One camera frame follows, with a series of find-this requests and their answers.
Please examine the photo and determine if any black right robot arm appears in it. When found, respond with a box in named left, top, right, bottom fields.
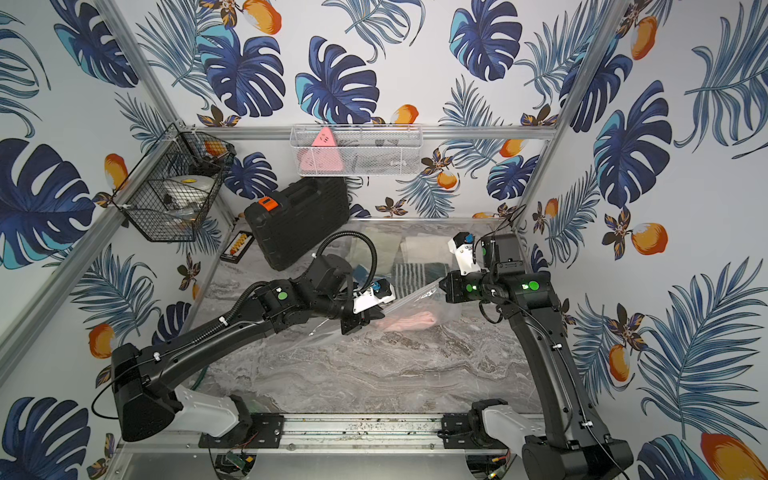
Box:
left=439, top=216, right=634, bottom=479

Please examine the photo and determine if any cream towel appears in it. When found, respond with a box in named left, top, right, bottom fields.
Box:
left=347, top=230, right=401, bottom=275

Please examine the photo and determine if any white towel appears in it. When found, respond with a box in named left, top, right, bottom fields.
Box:
left=401, top=235, right=453, bottom=264

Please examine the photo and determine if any green striped towel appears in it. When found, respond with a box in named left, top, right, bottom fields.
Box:
left=391, top=262, right=450, bottom=298

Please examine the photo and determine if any clear plastic vacuum bag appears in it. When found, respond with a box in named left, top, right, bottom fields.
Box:
left=287, top=218, right=517, bottom=361

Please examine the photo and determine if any black wire basket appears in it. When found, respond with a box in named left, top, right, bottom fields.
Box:
left=110, top=124, right=236, bottom=243

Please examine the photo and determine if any pink towel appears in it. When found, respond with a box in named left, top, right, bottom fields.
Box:
left=374, top=311, right=438, bottom=332

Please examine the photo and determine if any pink triangle object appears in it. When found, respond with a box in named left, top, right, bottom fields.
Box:
left=297, top=127, right=344, bottom=176

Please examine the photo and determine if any clear wall-mounted tray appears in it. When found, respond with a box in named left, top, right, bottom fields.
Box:
left=289, top=124, right=424, bottom=177

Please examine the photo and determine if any small black orange box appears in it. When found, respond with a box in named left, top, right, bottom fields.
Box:
left=220, top=230, right=255, bottom=264

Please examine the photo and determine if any black plastic tool case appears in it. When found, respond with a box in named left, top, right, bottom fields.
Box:
left=244, top=177, right=350, bottom=271

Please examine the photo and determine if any aluminium front rail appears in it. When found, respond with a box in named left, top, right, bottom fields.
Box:
left=119, top=413, right=507, bottom=455

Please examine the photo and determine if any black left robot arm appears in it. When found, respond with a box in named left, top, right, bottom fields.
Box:
left=110, top=231, right=396, bottom=448

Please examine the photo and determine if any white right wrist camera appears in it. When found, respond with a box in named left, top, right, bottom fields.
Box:
left=448, top=231, right=481, bottom=276

